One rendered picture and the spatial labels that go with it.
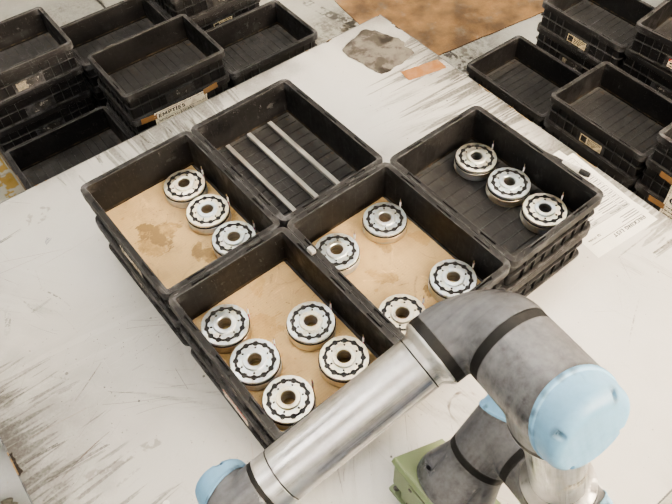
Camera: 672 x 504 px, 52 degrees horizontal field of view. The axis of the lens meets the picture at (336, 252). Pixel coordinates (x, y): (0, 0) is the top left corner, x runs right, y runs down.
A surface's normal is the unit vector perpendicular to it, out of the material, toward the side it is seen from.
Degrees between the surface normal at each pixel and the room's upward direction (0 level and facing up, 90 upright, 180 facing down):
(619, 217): 0
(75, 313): 0
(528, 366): 28
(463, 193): 0
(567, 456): 77
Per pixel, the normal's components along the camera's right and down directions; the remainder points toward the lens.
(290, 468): -0.12, -0.18
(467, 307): -0.47, -0.64
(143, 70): -0.04, -0.60
